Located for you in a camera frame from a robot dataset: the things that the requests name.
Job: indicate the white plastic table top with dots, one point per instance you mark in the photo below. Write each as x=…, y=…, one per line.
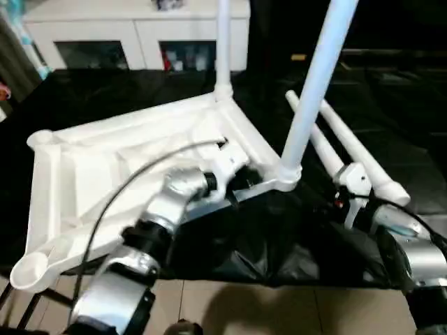
x=105, y=160

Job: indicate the white plastic table leg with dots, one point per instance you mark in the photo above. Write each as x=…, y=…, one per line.
x=321, y=143
x=363, y=157
x=224, y=42
x=314, y=91

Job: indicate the white cabinet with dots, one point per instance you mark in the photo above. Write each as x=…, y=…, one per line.
x=105, y=28

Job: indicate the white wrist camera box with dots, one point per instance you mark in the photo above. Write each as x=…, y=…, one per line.
x=355, y=178
x=230, y=160

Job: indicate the red clothes hanger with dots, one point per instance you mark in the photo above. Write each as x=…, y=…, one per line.
x=4, y=92

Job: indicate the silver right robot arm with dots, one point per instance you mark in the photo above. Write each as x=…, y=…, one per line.
x=412, y=251

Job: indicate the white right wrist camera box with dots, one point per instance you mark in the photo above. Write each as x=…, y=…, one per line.
x=355, y=178

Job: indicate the pale blue translucent object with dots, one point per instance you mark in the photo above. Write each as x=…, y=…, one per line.
x=24, y=35

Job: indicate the black mat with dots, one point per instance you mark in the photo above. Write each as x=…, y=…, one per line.
x=279, y=244

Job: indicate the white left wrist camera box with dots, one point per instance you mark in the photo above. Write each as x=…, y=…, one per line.
x=230, y=160

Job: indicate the large black furniture piece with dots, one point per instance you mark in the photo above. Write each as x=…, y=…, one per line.
x=391, y=28

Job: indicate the black robot left foot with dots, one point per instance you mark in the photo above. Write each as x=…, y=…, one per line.
x=183, y=328

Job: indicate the dark glass bowl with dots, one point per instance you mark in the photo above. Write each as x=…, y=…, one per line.
x=171, y=4

